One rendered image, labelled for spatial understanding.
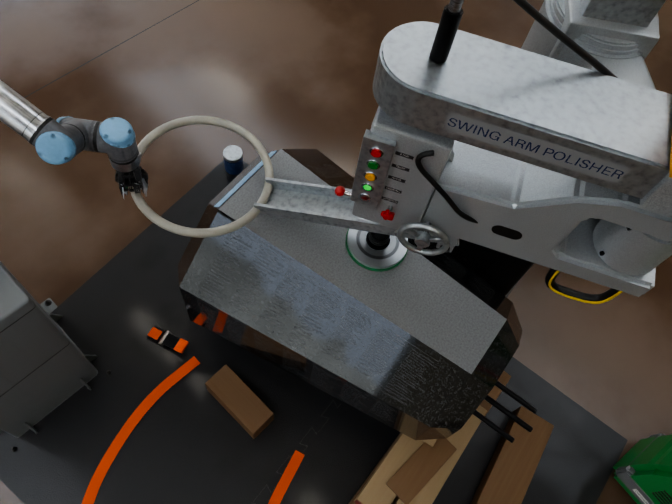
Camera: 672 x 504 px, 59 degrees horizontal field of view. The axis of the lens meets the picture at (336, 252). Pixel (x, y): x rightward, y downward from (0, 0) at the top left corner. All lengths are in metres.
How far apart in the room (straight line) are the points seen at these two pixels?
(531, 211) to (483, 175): 0.15
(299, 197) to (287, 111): 1.50
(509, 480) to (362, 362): 0.96
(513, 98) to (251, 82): 2.45
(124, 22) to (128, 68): 0.37
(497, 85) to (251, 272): 1.11
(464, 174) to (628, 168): 0.41
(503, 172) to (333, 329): 0.80
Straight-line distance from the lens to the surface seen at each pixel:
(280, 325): 2.11
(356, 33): 3.98
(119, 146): 1.85
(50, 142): 1.76
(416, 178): 1.54
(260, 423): 2.57
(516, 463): 2.75
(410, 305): 2.00
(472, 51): 1.43
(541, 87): 1.42
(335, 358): 2.07
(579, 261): 1.77
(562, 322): 3.17
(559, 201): 1.55
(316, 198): 2.02
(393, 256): 2.04
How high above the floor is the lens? 2.66
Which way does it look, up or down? 62 degrees down
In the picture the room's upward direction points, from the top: 12 degrees clockwise
